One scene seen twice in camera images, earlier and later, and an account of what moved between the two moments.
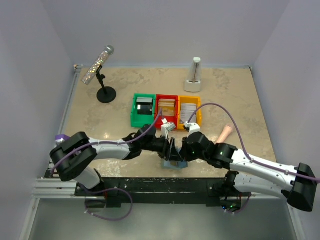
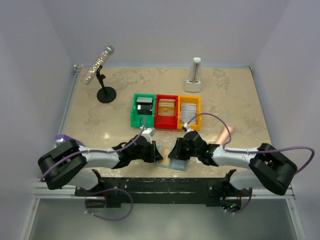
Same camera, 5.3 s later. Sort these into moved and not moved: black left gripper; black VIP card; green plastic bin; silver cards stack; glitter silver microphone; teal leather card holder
Moved: teal leather card holder; black left gripper
Not moved: glitter silver microphone; green plastic bin; black VIP card; silver cards stack
